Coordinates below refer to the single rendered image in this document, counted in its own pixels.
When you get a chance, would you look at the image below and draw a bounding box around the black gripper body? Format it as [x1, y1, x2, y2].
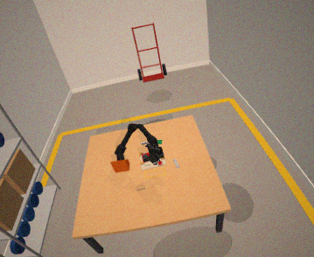
[143, 152, 164, 162]

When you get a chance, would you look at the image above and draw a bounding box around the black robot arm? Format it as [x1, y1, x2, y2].
[115, 123, 163, 163]

